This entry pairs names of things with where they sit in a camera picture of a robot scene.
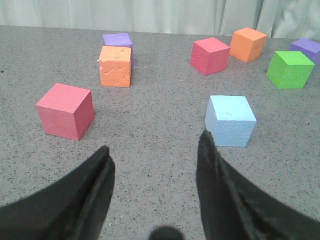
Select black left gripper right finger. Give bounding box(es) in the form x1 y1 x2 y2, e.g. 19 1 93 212
196 130 320 240

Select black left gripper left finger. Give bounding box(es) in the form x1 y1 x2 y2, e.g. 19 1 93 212
0 146 115 240

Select textured light blue foam cube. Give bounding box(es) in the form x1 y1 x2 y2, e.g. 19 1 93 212
204 95 256 147

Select red foam cube near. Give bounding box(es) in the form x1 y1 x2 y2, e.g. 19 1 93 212
36 83 95 141

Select red foam cube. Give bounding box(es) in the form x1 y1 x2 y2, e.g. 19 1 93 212
36 83 95 141
190 37 230 76

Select green foam cube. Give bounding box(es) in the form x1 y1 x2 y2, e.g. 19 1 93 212
266 51 315 89

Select dented orange foam cube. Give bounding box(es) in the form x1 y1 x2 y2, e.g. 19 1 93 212
98 45 132 88

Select red foam cube far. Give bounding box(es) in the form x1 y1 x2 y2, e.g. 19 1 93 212
190 37 230 76

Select smooth orange foam cube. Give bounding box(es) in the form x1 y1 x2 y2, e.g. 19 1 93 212
229 27 268 63

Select purple foam cube left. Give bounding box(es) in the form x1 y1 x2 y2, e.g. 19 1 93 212
102 33 134 67

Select purple foam cube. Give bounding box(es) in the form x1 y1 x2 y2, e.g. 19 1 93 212
289 38 320 65
102 33 134 67

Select purple foam cube right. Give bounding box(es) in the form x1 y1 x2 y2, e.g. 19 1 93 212
289 38 320 65

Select white curtain backdrop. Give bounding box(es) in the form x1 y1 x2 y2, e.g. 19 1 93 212
0 0 320 40

